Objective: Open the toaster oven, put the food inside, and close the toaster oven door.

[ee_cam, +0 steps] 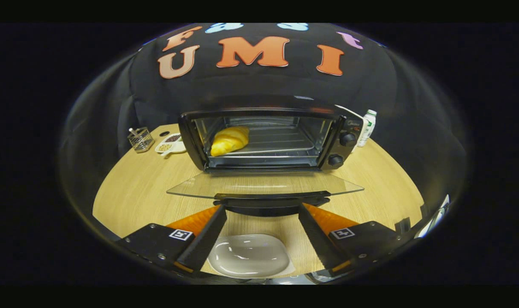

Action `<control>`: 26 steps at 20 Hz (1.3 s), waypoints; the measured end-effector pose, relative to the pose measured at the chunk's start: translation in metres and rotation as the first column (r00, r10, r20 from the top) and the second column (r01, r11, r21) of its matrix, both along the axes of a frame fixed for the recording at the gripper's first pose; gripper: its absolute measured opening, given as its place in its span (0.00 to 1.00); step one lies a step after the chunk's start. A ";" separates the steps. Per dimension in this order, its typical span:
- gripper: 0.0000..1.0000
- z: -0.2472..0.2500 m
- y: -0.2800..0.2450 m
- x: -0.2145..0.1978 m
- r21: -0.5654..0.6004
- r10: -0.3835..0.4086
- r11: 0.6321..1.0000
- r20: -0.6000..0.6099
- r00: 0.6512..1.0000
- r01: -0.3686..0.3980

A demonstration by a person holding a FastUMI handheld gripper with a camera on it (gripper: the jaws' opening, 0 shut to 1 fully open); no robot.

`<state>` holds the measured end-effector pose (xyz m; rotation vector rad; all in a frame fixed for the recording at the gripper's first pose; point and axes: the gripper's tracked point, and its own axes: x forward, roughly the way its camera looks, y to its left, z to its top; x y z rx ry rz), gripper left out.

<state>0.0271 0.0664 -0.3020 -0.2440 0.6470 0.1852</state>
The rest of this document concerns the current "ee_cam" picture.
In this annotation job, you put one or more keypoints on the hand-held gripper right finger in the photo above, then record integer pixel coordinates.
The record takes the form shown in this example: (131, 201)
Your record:
(317, 239)

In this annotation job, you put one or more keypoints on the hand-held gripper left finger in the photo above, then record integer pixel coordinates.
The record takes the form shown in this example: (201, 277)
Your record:
(203, 239)

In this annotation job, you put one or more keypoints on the yellow croissant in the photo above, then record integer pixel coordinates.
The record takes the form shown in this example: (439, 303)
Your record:
(229, 140)

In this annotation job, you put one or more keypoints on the black toaster oven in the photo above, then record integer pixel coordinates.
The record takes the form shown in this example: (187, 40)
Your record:
(347, 128)

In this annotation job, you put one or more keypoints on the white oval plate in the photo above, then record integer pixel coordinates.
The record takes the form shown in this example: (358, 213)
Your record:
(250, 256)

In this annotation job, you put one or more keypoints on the white divided snack dish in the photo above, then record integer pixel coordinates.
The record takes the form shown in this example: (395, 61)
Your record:
(176, 147)

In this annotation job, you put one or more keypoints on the white bottle green label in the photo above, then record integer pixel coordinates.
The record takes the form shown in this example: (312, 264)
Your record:
(367, 128)

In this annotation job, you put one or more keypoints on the white countertop appliance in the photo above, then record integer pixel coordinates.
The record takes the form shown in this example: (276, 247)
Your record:
(351, 112)

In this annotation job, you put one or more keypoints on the black backdrop cloth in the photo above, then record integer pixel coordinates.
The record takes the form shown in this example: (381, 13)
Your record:
(404, 107)

